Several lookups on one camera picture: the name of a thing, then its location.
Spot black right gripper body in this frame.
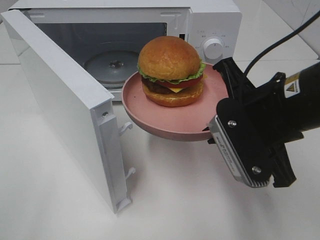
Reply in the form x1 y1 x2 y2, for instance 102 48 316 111
216 72 303 155

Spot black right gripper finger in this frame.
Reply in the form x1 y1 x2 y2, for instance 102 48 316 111
212 57 255 100
269 143 297 188

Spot pink round plate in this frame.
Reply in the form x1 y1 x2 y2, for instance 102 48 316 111
122 64 228 142

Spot burger with lettuce and tomato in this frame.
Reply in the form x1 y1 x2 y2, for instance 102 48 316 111
137 36 206 107

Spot white microwave door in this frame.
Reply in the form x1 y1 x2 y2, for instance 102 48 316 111
1 10 135 213

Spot upper white microwave knob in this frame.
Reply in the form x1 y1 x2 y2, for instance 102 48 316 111
203 36 224 60

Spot glass microwave turntable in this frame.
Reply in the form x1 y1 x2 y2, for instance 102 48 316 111
84 50 139 89

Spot white microwave oven body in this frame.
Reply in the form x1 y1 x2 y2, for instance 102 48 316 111
7 0 242 72

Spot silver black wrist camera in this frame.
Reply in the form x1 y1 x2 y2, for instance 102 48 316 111
207 98 272 188

